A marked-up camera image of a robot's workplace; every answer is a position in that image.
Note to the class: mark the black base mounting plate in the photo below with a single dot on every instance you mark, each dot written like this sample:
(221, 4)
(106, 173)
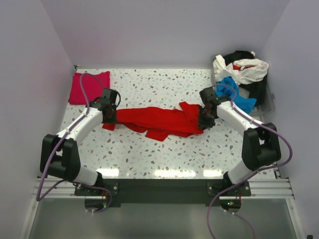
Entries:
(150, 191)

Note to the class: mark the red t-shirt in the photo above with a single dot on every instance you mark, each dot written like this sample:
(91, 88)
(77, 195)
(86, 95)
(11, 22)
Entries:
(159, 123)

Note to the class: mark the clear plastic bin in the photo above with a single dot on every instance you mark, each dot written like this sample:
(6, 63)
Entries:
(264, 104)

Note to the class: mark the folded pink t-shirt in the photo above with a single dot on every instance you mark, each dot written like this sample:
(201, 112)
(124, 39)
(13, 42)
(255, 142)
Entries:
(91, 86)

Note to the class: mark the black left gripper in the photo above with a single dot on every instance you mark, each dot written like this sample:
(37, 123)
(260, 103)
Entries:
(109, 114)

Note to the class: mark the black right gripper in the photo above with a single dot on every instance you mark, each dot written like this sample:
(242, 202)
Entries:
(206, 119)

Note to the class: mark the blue t-shirt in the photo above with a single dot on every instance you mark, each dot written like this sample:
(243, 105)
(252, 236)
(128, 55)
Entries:
(227, 87)

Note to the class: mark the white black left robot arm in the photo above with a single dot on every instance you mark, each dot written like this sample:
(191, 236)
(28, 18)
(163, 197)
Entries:
(60, 152)

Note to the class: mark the white t-shirt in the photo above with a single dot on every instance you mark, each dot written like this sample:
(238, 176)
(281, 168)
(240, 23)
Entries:
(243, 71)

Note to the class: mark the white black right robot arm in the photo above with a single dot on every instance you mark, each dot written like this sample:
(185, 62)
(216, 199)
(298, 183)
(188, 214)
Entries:
(260, 146)

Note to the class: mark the aluminium rail frame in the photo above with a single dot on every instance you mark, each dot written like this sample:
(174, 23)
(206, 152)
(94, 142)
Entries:
(170, 208)

